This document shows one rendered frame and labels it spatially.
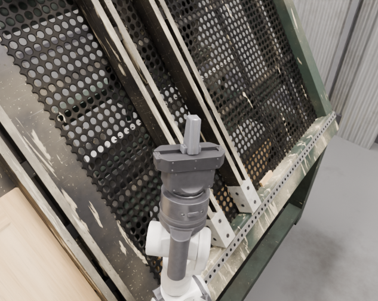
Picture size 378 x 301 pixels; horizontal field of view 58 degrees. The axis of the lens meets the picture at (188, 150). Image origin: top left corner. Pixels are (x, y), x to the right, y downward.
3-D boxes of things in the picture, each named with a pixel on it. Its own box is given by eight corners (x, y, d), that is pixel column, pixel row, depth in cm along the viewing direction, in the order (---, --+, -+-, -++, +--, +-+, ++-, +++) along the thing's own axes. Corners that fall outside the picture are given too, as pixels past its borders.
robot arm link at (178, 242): (208, 196, 67) (202, 241, 72) (153, 190, 67) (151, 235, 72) (207, 236, 57) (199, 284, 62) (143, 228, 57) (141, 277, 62)
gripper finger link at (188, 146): (197, 120, 54) (193, 155, 56) (190, 113, 56) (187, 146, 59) (188, 121, 53) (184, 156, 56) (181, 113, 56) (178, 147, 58)
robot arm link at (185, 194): (236, 160, 56) (225, 218, 62) (212, 135, 64) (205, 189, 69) (161, 168, 52) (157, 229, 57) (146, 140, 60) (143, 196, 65)
